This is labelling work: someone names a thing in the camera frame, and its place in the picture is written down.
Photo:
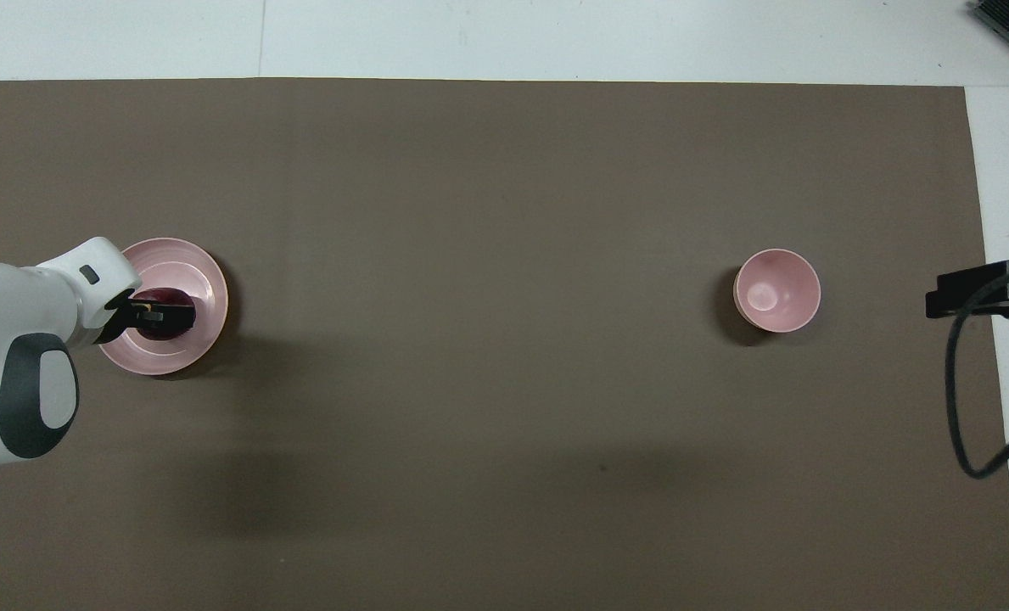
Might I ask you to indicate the pink plate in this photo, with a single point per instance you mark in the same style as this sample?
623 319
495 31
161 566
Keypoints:
190 348

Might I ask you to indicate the brown table mat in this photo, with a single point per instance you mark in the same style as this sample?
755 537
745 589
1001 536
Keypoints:
487 255

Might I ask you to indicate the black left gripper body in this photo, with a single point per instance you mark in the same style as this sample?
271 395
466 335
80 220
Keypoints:
118 318

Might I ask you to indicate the dark red apple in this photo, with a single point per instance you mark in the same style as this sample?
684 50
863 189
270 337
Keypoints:
177 299

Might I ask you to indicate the pink bowl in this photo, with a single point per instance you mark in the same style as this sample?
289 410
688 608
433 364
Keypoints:
777 290

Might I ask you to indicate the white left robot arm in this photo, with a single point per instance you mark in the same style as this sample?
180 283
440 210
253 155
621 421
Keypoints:
12 322

